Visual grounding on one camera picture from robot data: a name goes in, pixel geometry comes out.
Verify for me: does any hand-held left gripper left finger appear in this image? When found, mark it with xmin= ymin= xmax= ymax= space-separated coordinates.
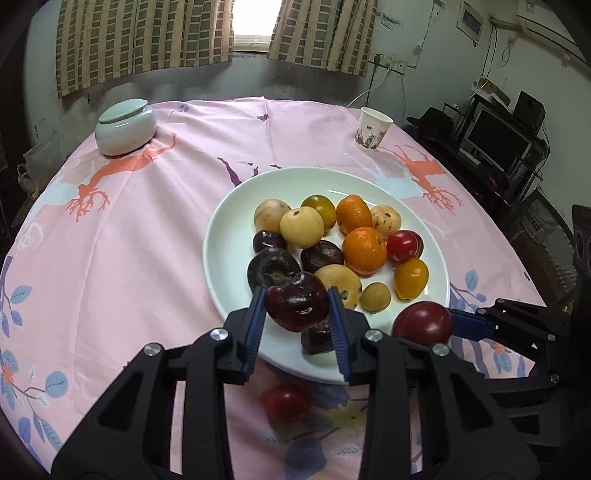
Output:
xmin=51 ymin=286 xmax=266 ymax=480

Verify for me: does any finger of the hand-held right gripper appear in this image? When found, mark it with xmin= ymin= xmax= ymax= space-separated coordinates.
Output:
xmin=449 ymin=298 xmax=573 ymax=356
xmin=471 ymin=360 xmax=561 ymax=398

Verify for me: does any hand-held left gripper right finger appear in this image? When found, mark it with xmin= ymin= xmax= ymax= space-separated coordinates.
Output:
xmin=327 ymin=286 xmax=541 ymax=480

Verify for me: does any dark purple water chestnut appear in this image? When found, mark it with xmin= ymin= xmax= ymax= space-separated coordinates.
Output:
xmin=300 ymin=240 xmax=345 ymax=274
xmin=246 ymin=247 xmax=302 ymax=291
xmin=300 ymin=323 xmax=334 ymax=355

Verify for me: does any dark red plum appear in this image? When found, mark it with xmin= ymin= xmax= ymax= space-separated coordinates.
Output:
xmin=392 ymin=301 xmax=453 ymax=346

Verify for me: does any large dark purple plum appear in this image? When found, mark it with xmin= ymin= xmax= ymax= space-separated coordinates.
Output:
xmin=265 ymin=271 xmax=330 ymax=333

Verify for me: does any small tan longan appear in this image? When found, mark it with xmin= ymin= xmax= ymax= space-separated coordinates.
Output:
xmin=359 ymin=282 xmax=392 ymax=313

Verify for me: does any yellow-brown fruit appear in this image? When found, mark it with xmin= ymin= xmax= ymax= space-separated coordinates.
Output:
xmin=314 ymin=264 xmax=363 ymax=311

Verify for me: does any yellow-orange tomato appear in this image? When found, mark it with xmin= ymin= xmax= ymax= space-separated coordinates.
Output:
xmin=393 ymin=257 xmax=430 ymax=302

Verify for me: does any white oval plate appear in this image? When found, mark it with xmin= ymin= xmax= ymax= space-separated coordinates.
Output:
xmin=202 ymin=166 xmax=451 ymax=384

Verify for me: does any round orange tangerine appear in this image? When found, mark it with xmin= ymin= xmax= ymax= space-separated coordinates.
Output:
xmin=342 ymin=226 xmax=388 ymax=277

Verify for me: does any red cherry tomato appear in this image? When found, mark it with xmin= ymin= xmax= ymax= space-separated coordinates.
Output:
xmin=386 ymin=230 xmax=424 ymax=263

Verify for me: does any large pale yellow fruit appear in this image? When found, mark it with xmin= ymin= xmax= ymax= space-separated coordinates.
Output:
xmin=280 ymin=207 xmax=325 ymax=247

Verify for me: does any round beige fruit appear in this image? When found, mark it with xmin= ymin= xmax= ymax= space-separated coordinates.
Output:
xmin=253 ymin=198 xmax=291 ymax=234

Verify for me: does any black mesh chair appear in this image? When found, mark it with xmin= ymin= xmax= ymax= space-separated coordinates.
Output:
xmin=499 ymin=189 xmax=583 ymax=305

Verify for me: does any oval orange tangerine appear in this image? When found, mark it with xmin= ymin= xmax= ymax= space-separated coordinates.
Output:
xmin=335 ymin=195 xmax=373 ymax=235

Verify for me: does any speckled beige fruit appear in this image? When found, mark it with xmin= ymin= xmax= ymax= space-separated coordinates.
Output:
xmin=370 ymin=204 xmax=402 ymax=238

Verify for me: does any yellow-green tangerine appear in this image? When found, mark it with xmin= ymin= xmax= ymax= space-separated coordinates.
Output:
xmin=301 ymin=194 xmax=337 ymax=232

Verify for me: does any dark desk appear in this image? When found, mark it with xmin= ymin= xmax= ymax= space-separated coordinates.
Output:
xmin=406 ymin=124 xmax=555 ymax=217

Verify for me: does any pink printed tablecloth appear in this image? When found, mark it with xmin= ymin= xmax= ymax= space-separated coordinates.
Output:
xmin=0 ymin=96 xmax=573 ymax=480

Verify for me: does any black computer monitor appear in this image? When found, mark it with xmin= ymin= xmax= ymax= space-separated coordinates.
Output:
xmin=459 ymin=102 xmax=536 ymax=171

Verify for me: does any black hat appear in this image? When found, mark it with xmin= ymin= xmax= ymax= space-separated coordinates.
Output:
xmin=405 ymin=107 xmax=458 ymax=139

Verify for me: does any printed paper cup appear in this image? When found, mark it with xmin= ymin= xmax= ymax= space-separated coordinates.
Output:
xmin=354 ymin=107 xmax=393 ymax=153

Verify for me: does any black speaker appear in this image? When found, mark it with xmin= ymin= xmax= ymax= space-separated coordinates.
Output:
xmin=513 ymin=90 xmax=546 ymax=132

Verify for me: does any pale green lidded ceramic jar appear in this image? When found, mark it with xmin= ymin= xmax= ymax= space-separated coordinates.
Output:
xmin=95 ymin=99 xmax=158 ymax=157

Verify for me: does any clear plastic bag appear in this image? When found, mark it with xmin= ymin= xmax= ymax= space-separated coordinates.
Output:
xmin=17 ymin=131 xmax=63 ymax=195

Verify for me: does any narrow checked curtain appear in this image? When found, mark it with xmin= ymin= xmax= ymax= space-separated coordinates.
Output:
xmin=267 ymin=0 xmax=379 ymax=78

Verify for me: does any white air conditioner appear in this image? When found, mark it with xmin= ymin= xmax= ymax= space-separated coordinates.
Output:
xmin=515 ymin=0 xmax=583 ymax=47

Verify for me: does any window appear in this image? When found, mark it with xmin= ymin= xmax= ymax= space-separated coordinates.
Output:
xmin=231 ymin=0 xmax=283 ymax=51

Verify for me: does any wide checked curtain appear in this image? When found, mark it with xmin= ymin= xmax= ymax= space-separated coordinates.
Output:
xmin=55 ymin=0 xmax=236 ymax=99

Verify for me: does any white power cable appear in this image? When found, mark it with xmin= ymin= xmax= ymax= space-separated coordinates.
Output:
xmin=346 ymin=65 xmax=391 ymax=108

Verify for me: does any white wall outlet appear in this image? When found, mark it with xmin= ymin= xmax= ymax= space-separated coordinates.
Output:
xmin=373 ymin=53 xmax=409 ymax=72

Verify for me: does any white wall panel box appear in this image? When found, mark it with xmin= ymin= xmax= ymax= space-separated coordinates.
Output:
xmin=457 ymin=2 xmax=485 ymax=44

